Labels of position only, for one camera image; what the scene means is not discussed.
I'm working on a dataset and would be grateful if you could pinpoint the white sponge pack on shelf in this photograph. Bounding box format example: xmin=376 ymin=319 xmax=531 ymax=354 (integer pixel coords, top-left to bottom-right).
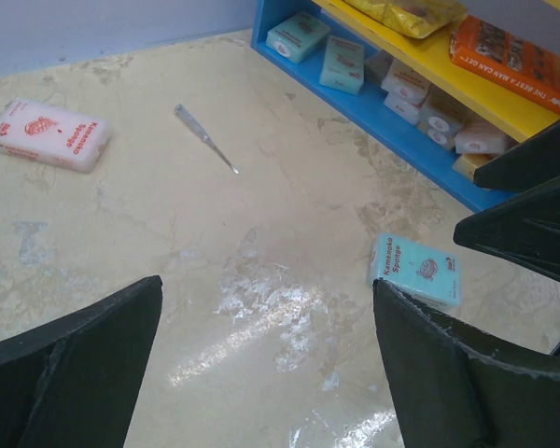
xmin=381 ymin=60 xmax=431 ymax=106

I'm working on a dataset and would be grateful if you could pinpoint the clear-handled screwdriver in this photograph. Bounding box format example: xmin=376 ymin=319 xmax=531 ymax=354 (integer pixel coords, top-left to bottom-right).
xmin=175 ymin=105 xmax=239 ymax=175

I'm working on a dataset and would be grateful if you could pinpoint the orange box on shelf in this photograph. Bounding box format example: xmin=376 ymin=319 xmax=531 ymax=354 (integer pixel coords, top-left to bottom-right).
xmin=450 ymin=16 xmax=560 ymax=115

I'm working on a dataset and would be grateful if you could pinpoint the blue shelf unit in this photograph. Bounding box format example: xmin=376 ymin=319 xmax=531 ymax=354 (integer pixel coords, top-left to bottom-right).
xmin=252 ymin=1 xmax=560 ymax=211

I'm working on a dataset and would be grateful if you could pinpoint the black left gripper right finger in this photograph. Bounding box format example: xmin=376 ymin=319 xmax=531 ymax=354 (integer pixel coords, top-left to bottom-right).
xmin=373 ymin=280 xmax=560 ymax=447

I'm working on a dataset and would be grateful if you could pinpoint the teal sponge pack on shelf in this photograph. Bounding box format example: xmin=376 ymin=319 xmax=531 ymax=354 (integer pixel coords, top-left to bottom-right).
xmin=265 ymin=12 xmax=330 ymax=64

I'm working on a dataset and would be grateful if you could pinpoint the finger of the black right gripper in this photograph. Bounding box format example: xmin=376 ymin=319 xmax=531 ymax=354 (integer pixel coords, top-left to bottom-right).
xmin=472 ymin=120 xmax=560 ymax=192
xmin=453 ymin=179 xmax=560 ymax=282

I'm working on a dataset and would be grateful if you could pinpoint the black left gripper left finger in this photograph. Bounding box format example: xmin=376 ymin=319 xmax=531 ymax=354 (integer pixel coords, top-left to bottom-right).
xmin=0 ymin=275 xmax=162 ymax=447

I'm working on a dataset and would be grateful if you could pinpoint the teal Kamenoko sponge pack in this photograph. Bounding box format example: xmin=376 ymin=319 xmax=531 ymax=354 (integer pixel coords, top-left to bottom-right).
xmin=367 ymin=232 xmax=462 ymax=312

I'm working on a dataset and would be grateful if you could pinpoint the yellow snack bag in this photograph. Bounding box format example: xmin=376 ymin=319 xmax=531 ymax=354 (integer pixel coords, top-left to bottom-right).
xmin=346 ymin=0 xmax=466 ymax=39

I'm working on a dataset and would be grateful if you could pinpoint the white Kamenoko sponge pack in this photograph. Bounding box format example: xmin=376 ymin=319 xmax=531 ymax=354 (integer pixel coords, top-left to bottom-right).
xmin=0 ymin=97 xmax=111 ymax=173

